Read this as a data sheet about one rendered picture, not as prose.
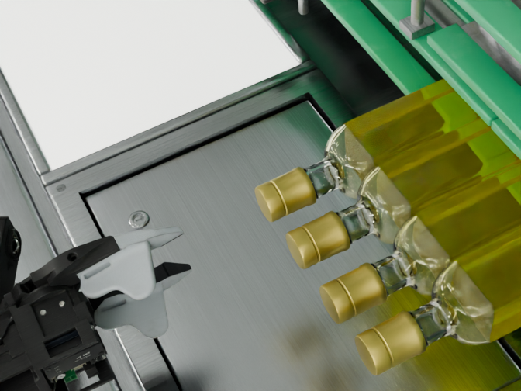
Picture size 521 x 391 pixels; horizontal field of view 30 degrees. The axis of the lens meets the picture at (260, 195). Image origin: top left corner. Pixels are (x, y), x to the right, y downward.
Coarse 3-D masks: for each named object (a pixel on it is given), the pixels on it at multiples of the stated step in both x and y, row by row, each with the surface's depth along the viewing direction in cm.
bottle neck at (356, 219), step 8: (352, 208) 82; (360, 208) 82; (344, 216) 81; (352, 216) 81; (360, 216) 81; (368, 216) 81; (344, 224) 81; (352, 224) 81; (360, 224) 81; (368, 224) 81; (352, 232) 81; (360, 232) 81; (368, 232) 82; (352, 240) 81
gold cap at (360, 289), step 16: (352, 272) 78; (368, 272) 78; (320, 288) 78; (336, 288) 77; (352, 288) 77; (368, 288) 77; (384, 288) 77; (336, 304) 76; (352, 304) 77; (368, 304) 77; (336, 320) 78
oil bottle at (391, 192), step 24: (480, 120) 85; (432, 144) 83; (456, 144) 83; (480, 144) 83; (504, 144) 83; (384, 168) 82; (408, 168) 82; (432, 168) 82; (456, 168) 81; (480, 168) 81; (504, 168) 82; (360, 192) 82; (384, 192) 81; (408, 192) 80; (432, 192) 80; (456, 192) 81; (384, 216) 80; (408, 216) 80; (384, 240) 83
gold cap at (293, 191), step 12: (300, 168) 85; (276, 180) 84; (288, 180) 84; (300, 180) 84; (264, 192) 83; (276, 192) 83; (288, 192) 84; (300, 192) 84; (312, 192) 84; (264, 204) 84; (276, 204) 83; (288, 204) 84; (300, 204) 84; (276, 216) 84
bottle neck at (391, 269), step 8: (392, 256) 79; (376, 264) 79; (384, 264) 78; (392, 264) 78; (400, 264) 78; (384, 272) 78; (392, 272) 78; (400, 272) 78; (408, 272) 78; (384, 280) 78; (392, 280) 78; (400, 280) 78; (408, 280) 78; (392, 288) 78; (400, 288) 79
